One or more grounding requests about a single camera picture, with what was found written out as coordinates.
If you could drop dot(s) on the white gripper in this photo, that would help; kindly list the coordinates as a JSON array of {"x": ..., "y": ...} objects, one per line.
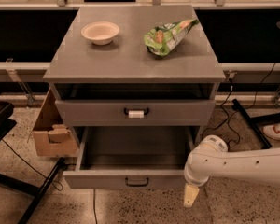
[{"x": 195, "y": 180}]

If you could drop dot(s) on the grey drawer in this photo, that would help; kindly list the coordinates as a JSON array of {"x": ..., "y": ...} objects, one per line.
[
  {"x": 135, "y": 112},
  {"x": 131, "y": 158}
]

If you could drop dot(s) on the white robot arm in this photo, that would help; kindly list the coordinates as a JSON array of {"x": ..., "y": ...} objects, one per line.
[{"x": 212, "y": 158}]

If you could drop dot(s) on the grey top drawer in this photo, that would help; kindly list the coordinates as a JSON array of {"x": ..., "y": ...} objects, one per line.
[{"x": 135, "y": 112}]

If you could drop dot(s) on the grey drawer cabinet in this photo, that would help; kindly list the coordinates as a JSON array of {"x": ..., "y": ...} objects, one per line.
[{"x": 125, "y": 70}]

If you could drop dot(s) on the black stand leg right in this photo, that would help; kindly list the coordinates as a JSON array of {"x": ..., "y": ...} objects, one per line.
[{"x": 265, "y": 144}]

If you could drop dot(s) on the white red shoe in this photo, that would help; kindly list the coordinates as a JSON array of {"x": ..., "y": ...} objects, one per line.
[{"x": 272, "y": 131}]

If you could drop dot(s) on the brown cardboard box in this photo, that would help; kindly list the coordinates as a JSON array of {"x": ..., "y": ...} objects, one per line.
[{"x": 52, "y": 138}]

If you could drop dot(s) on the green chip bag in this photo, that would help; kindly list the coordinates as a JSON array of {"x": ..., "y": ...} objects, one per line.
[{"x": 161, "y": 40}]

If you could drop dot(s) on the white paper bowl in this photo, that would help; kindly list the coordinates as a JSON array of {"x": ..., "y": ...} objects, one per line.
[{"x": 100, "y": 33}]

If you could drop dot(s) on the black stand left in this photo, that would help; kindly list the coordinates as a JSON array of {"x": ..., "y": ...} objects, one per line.
[{"x": 18, "y": 159}]

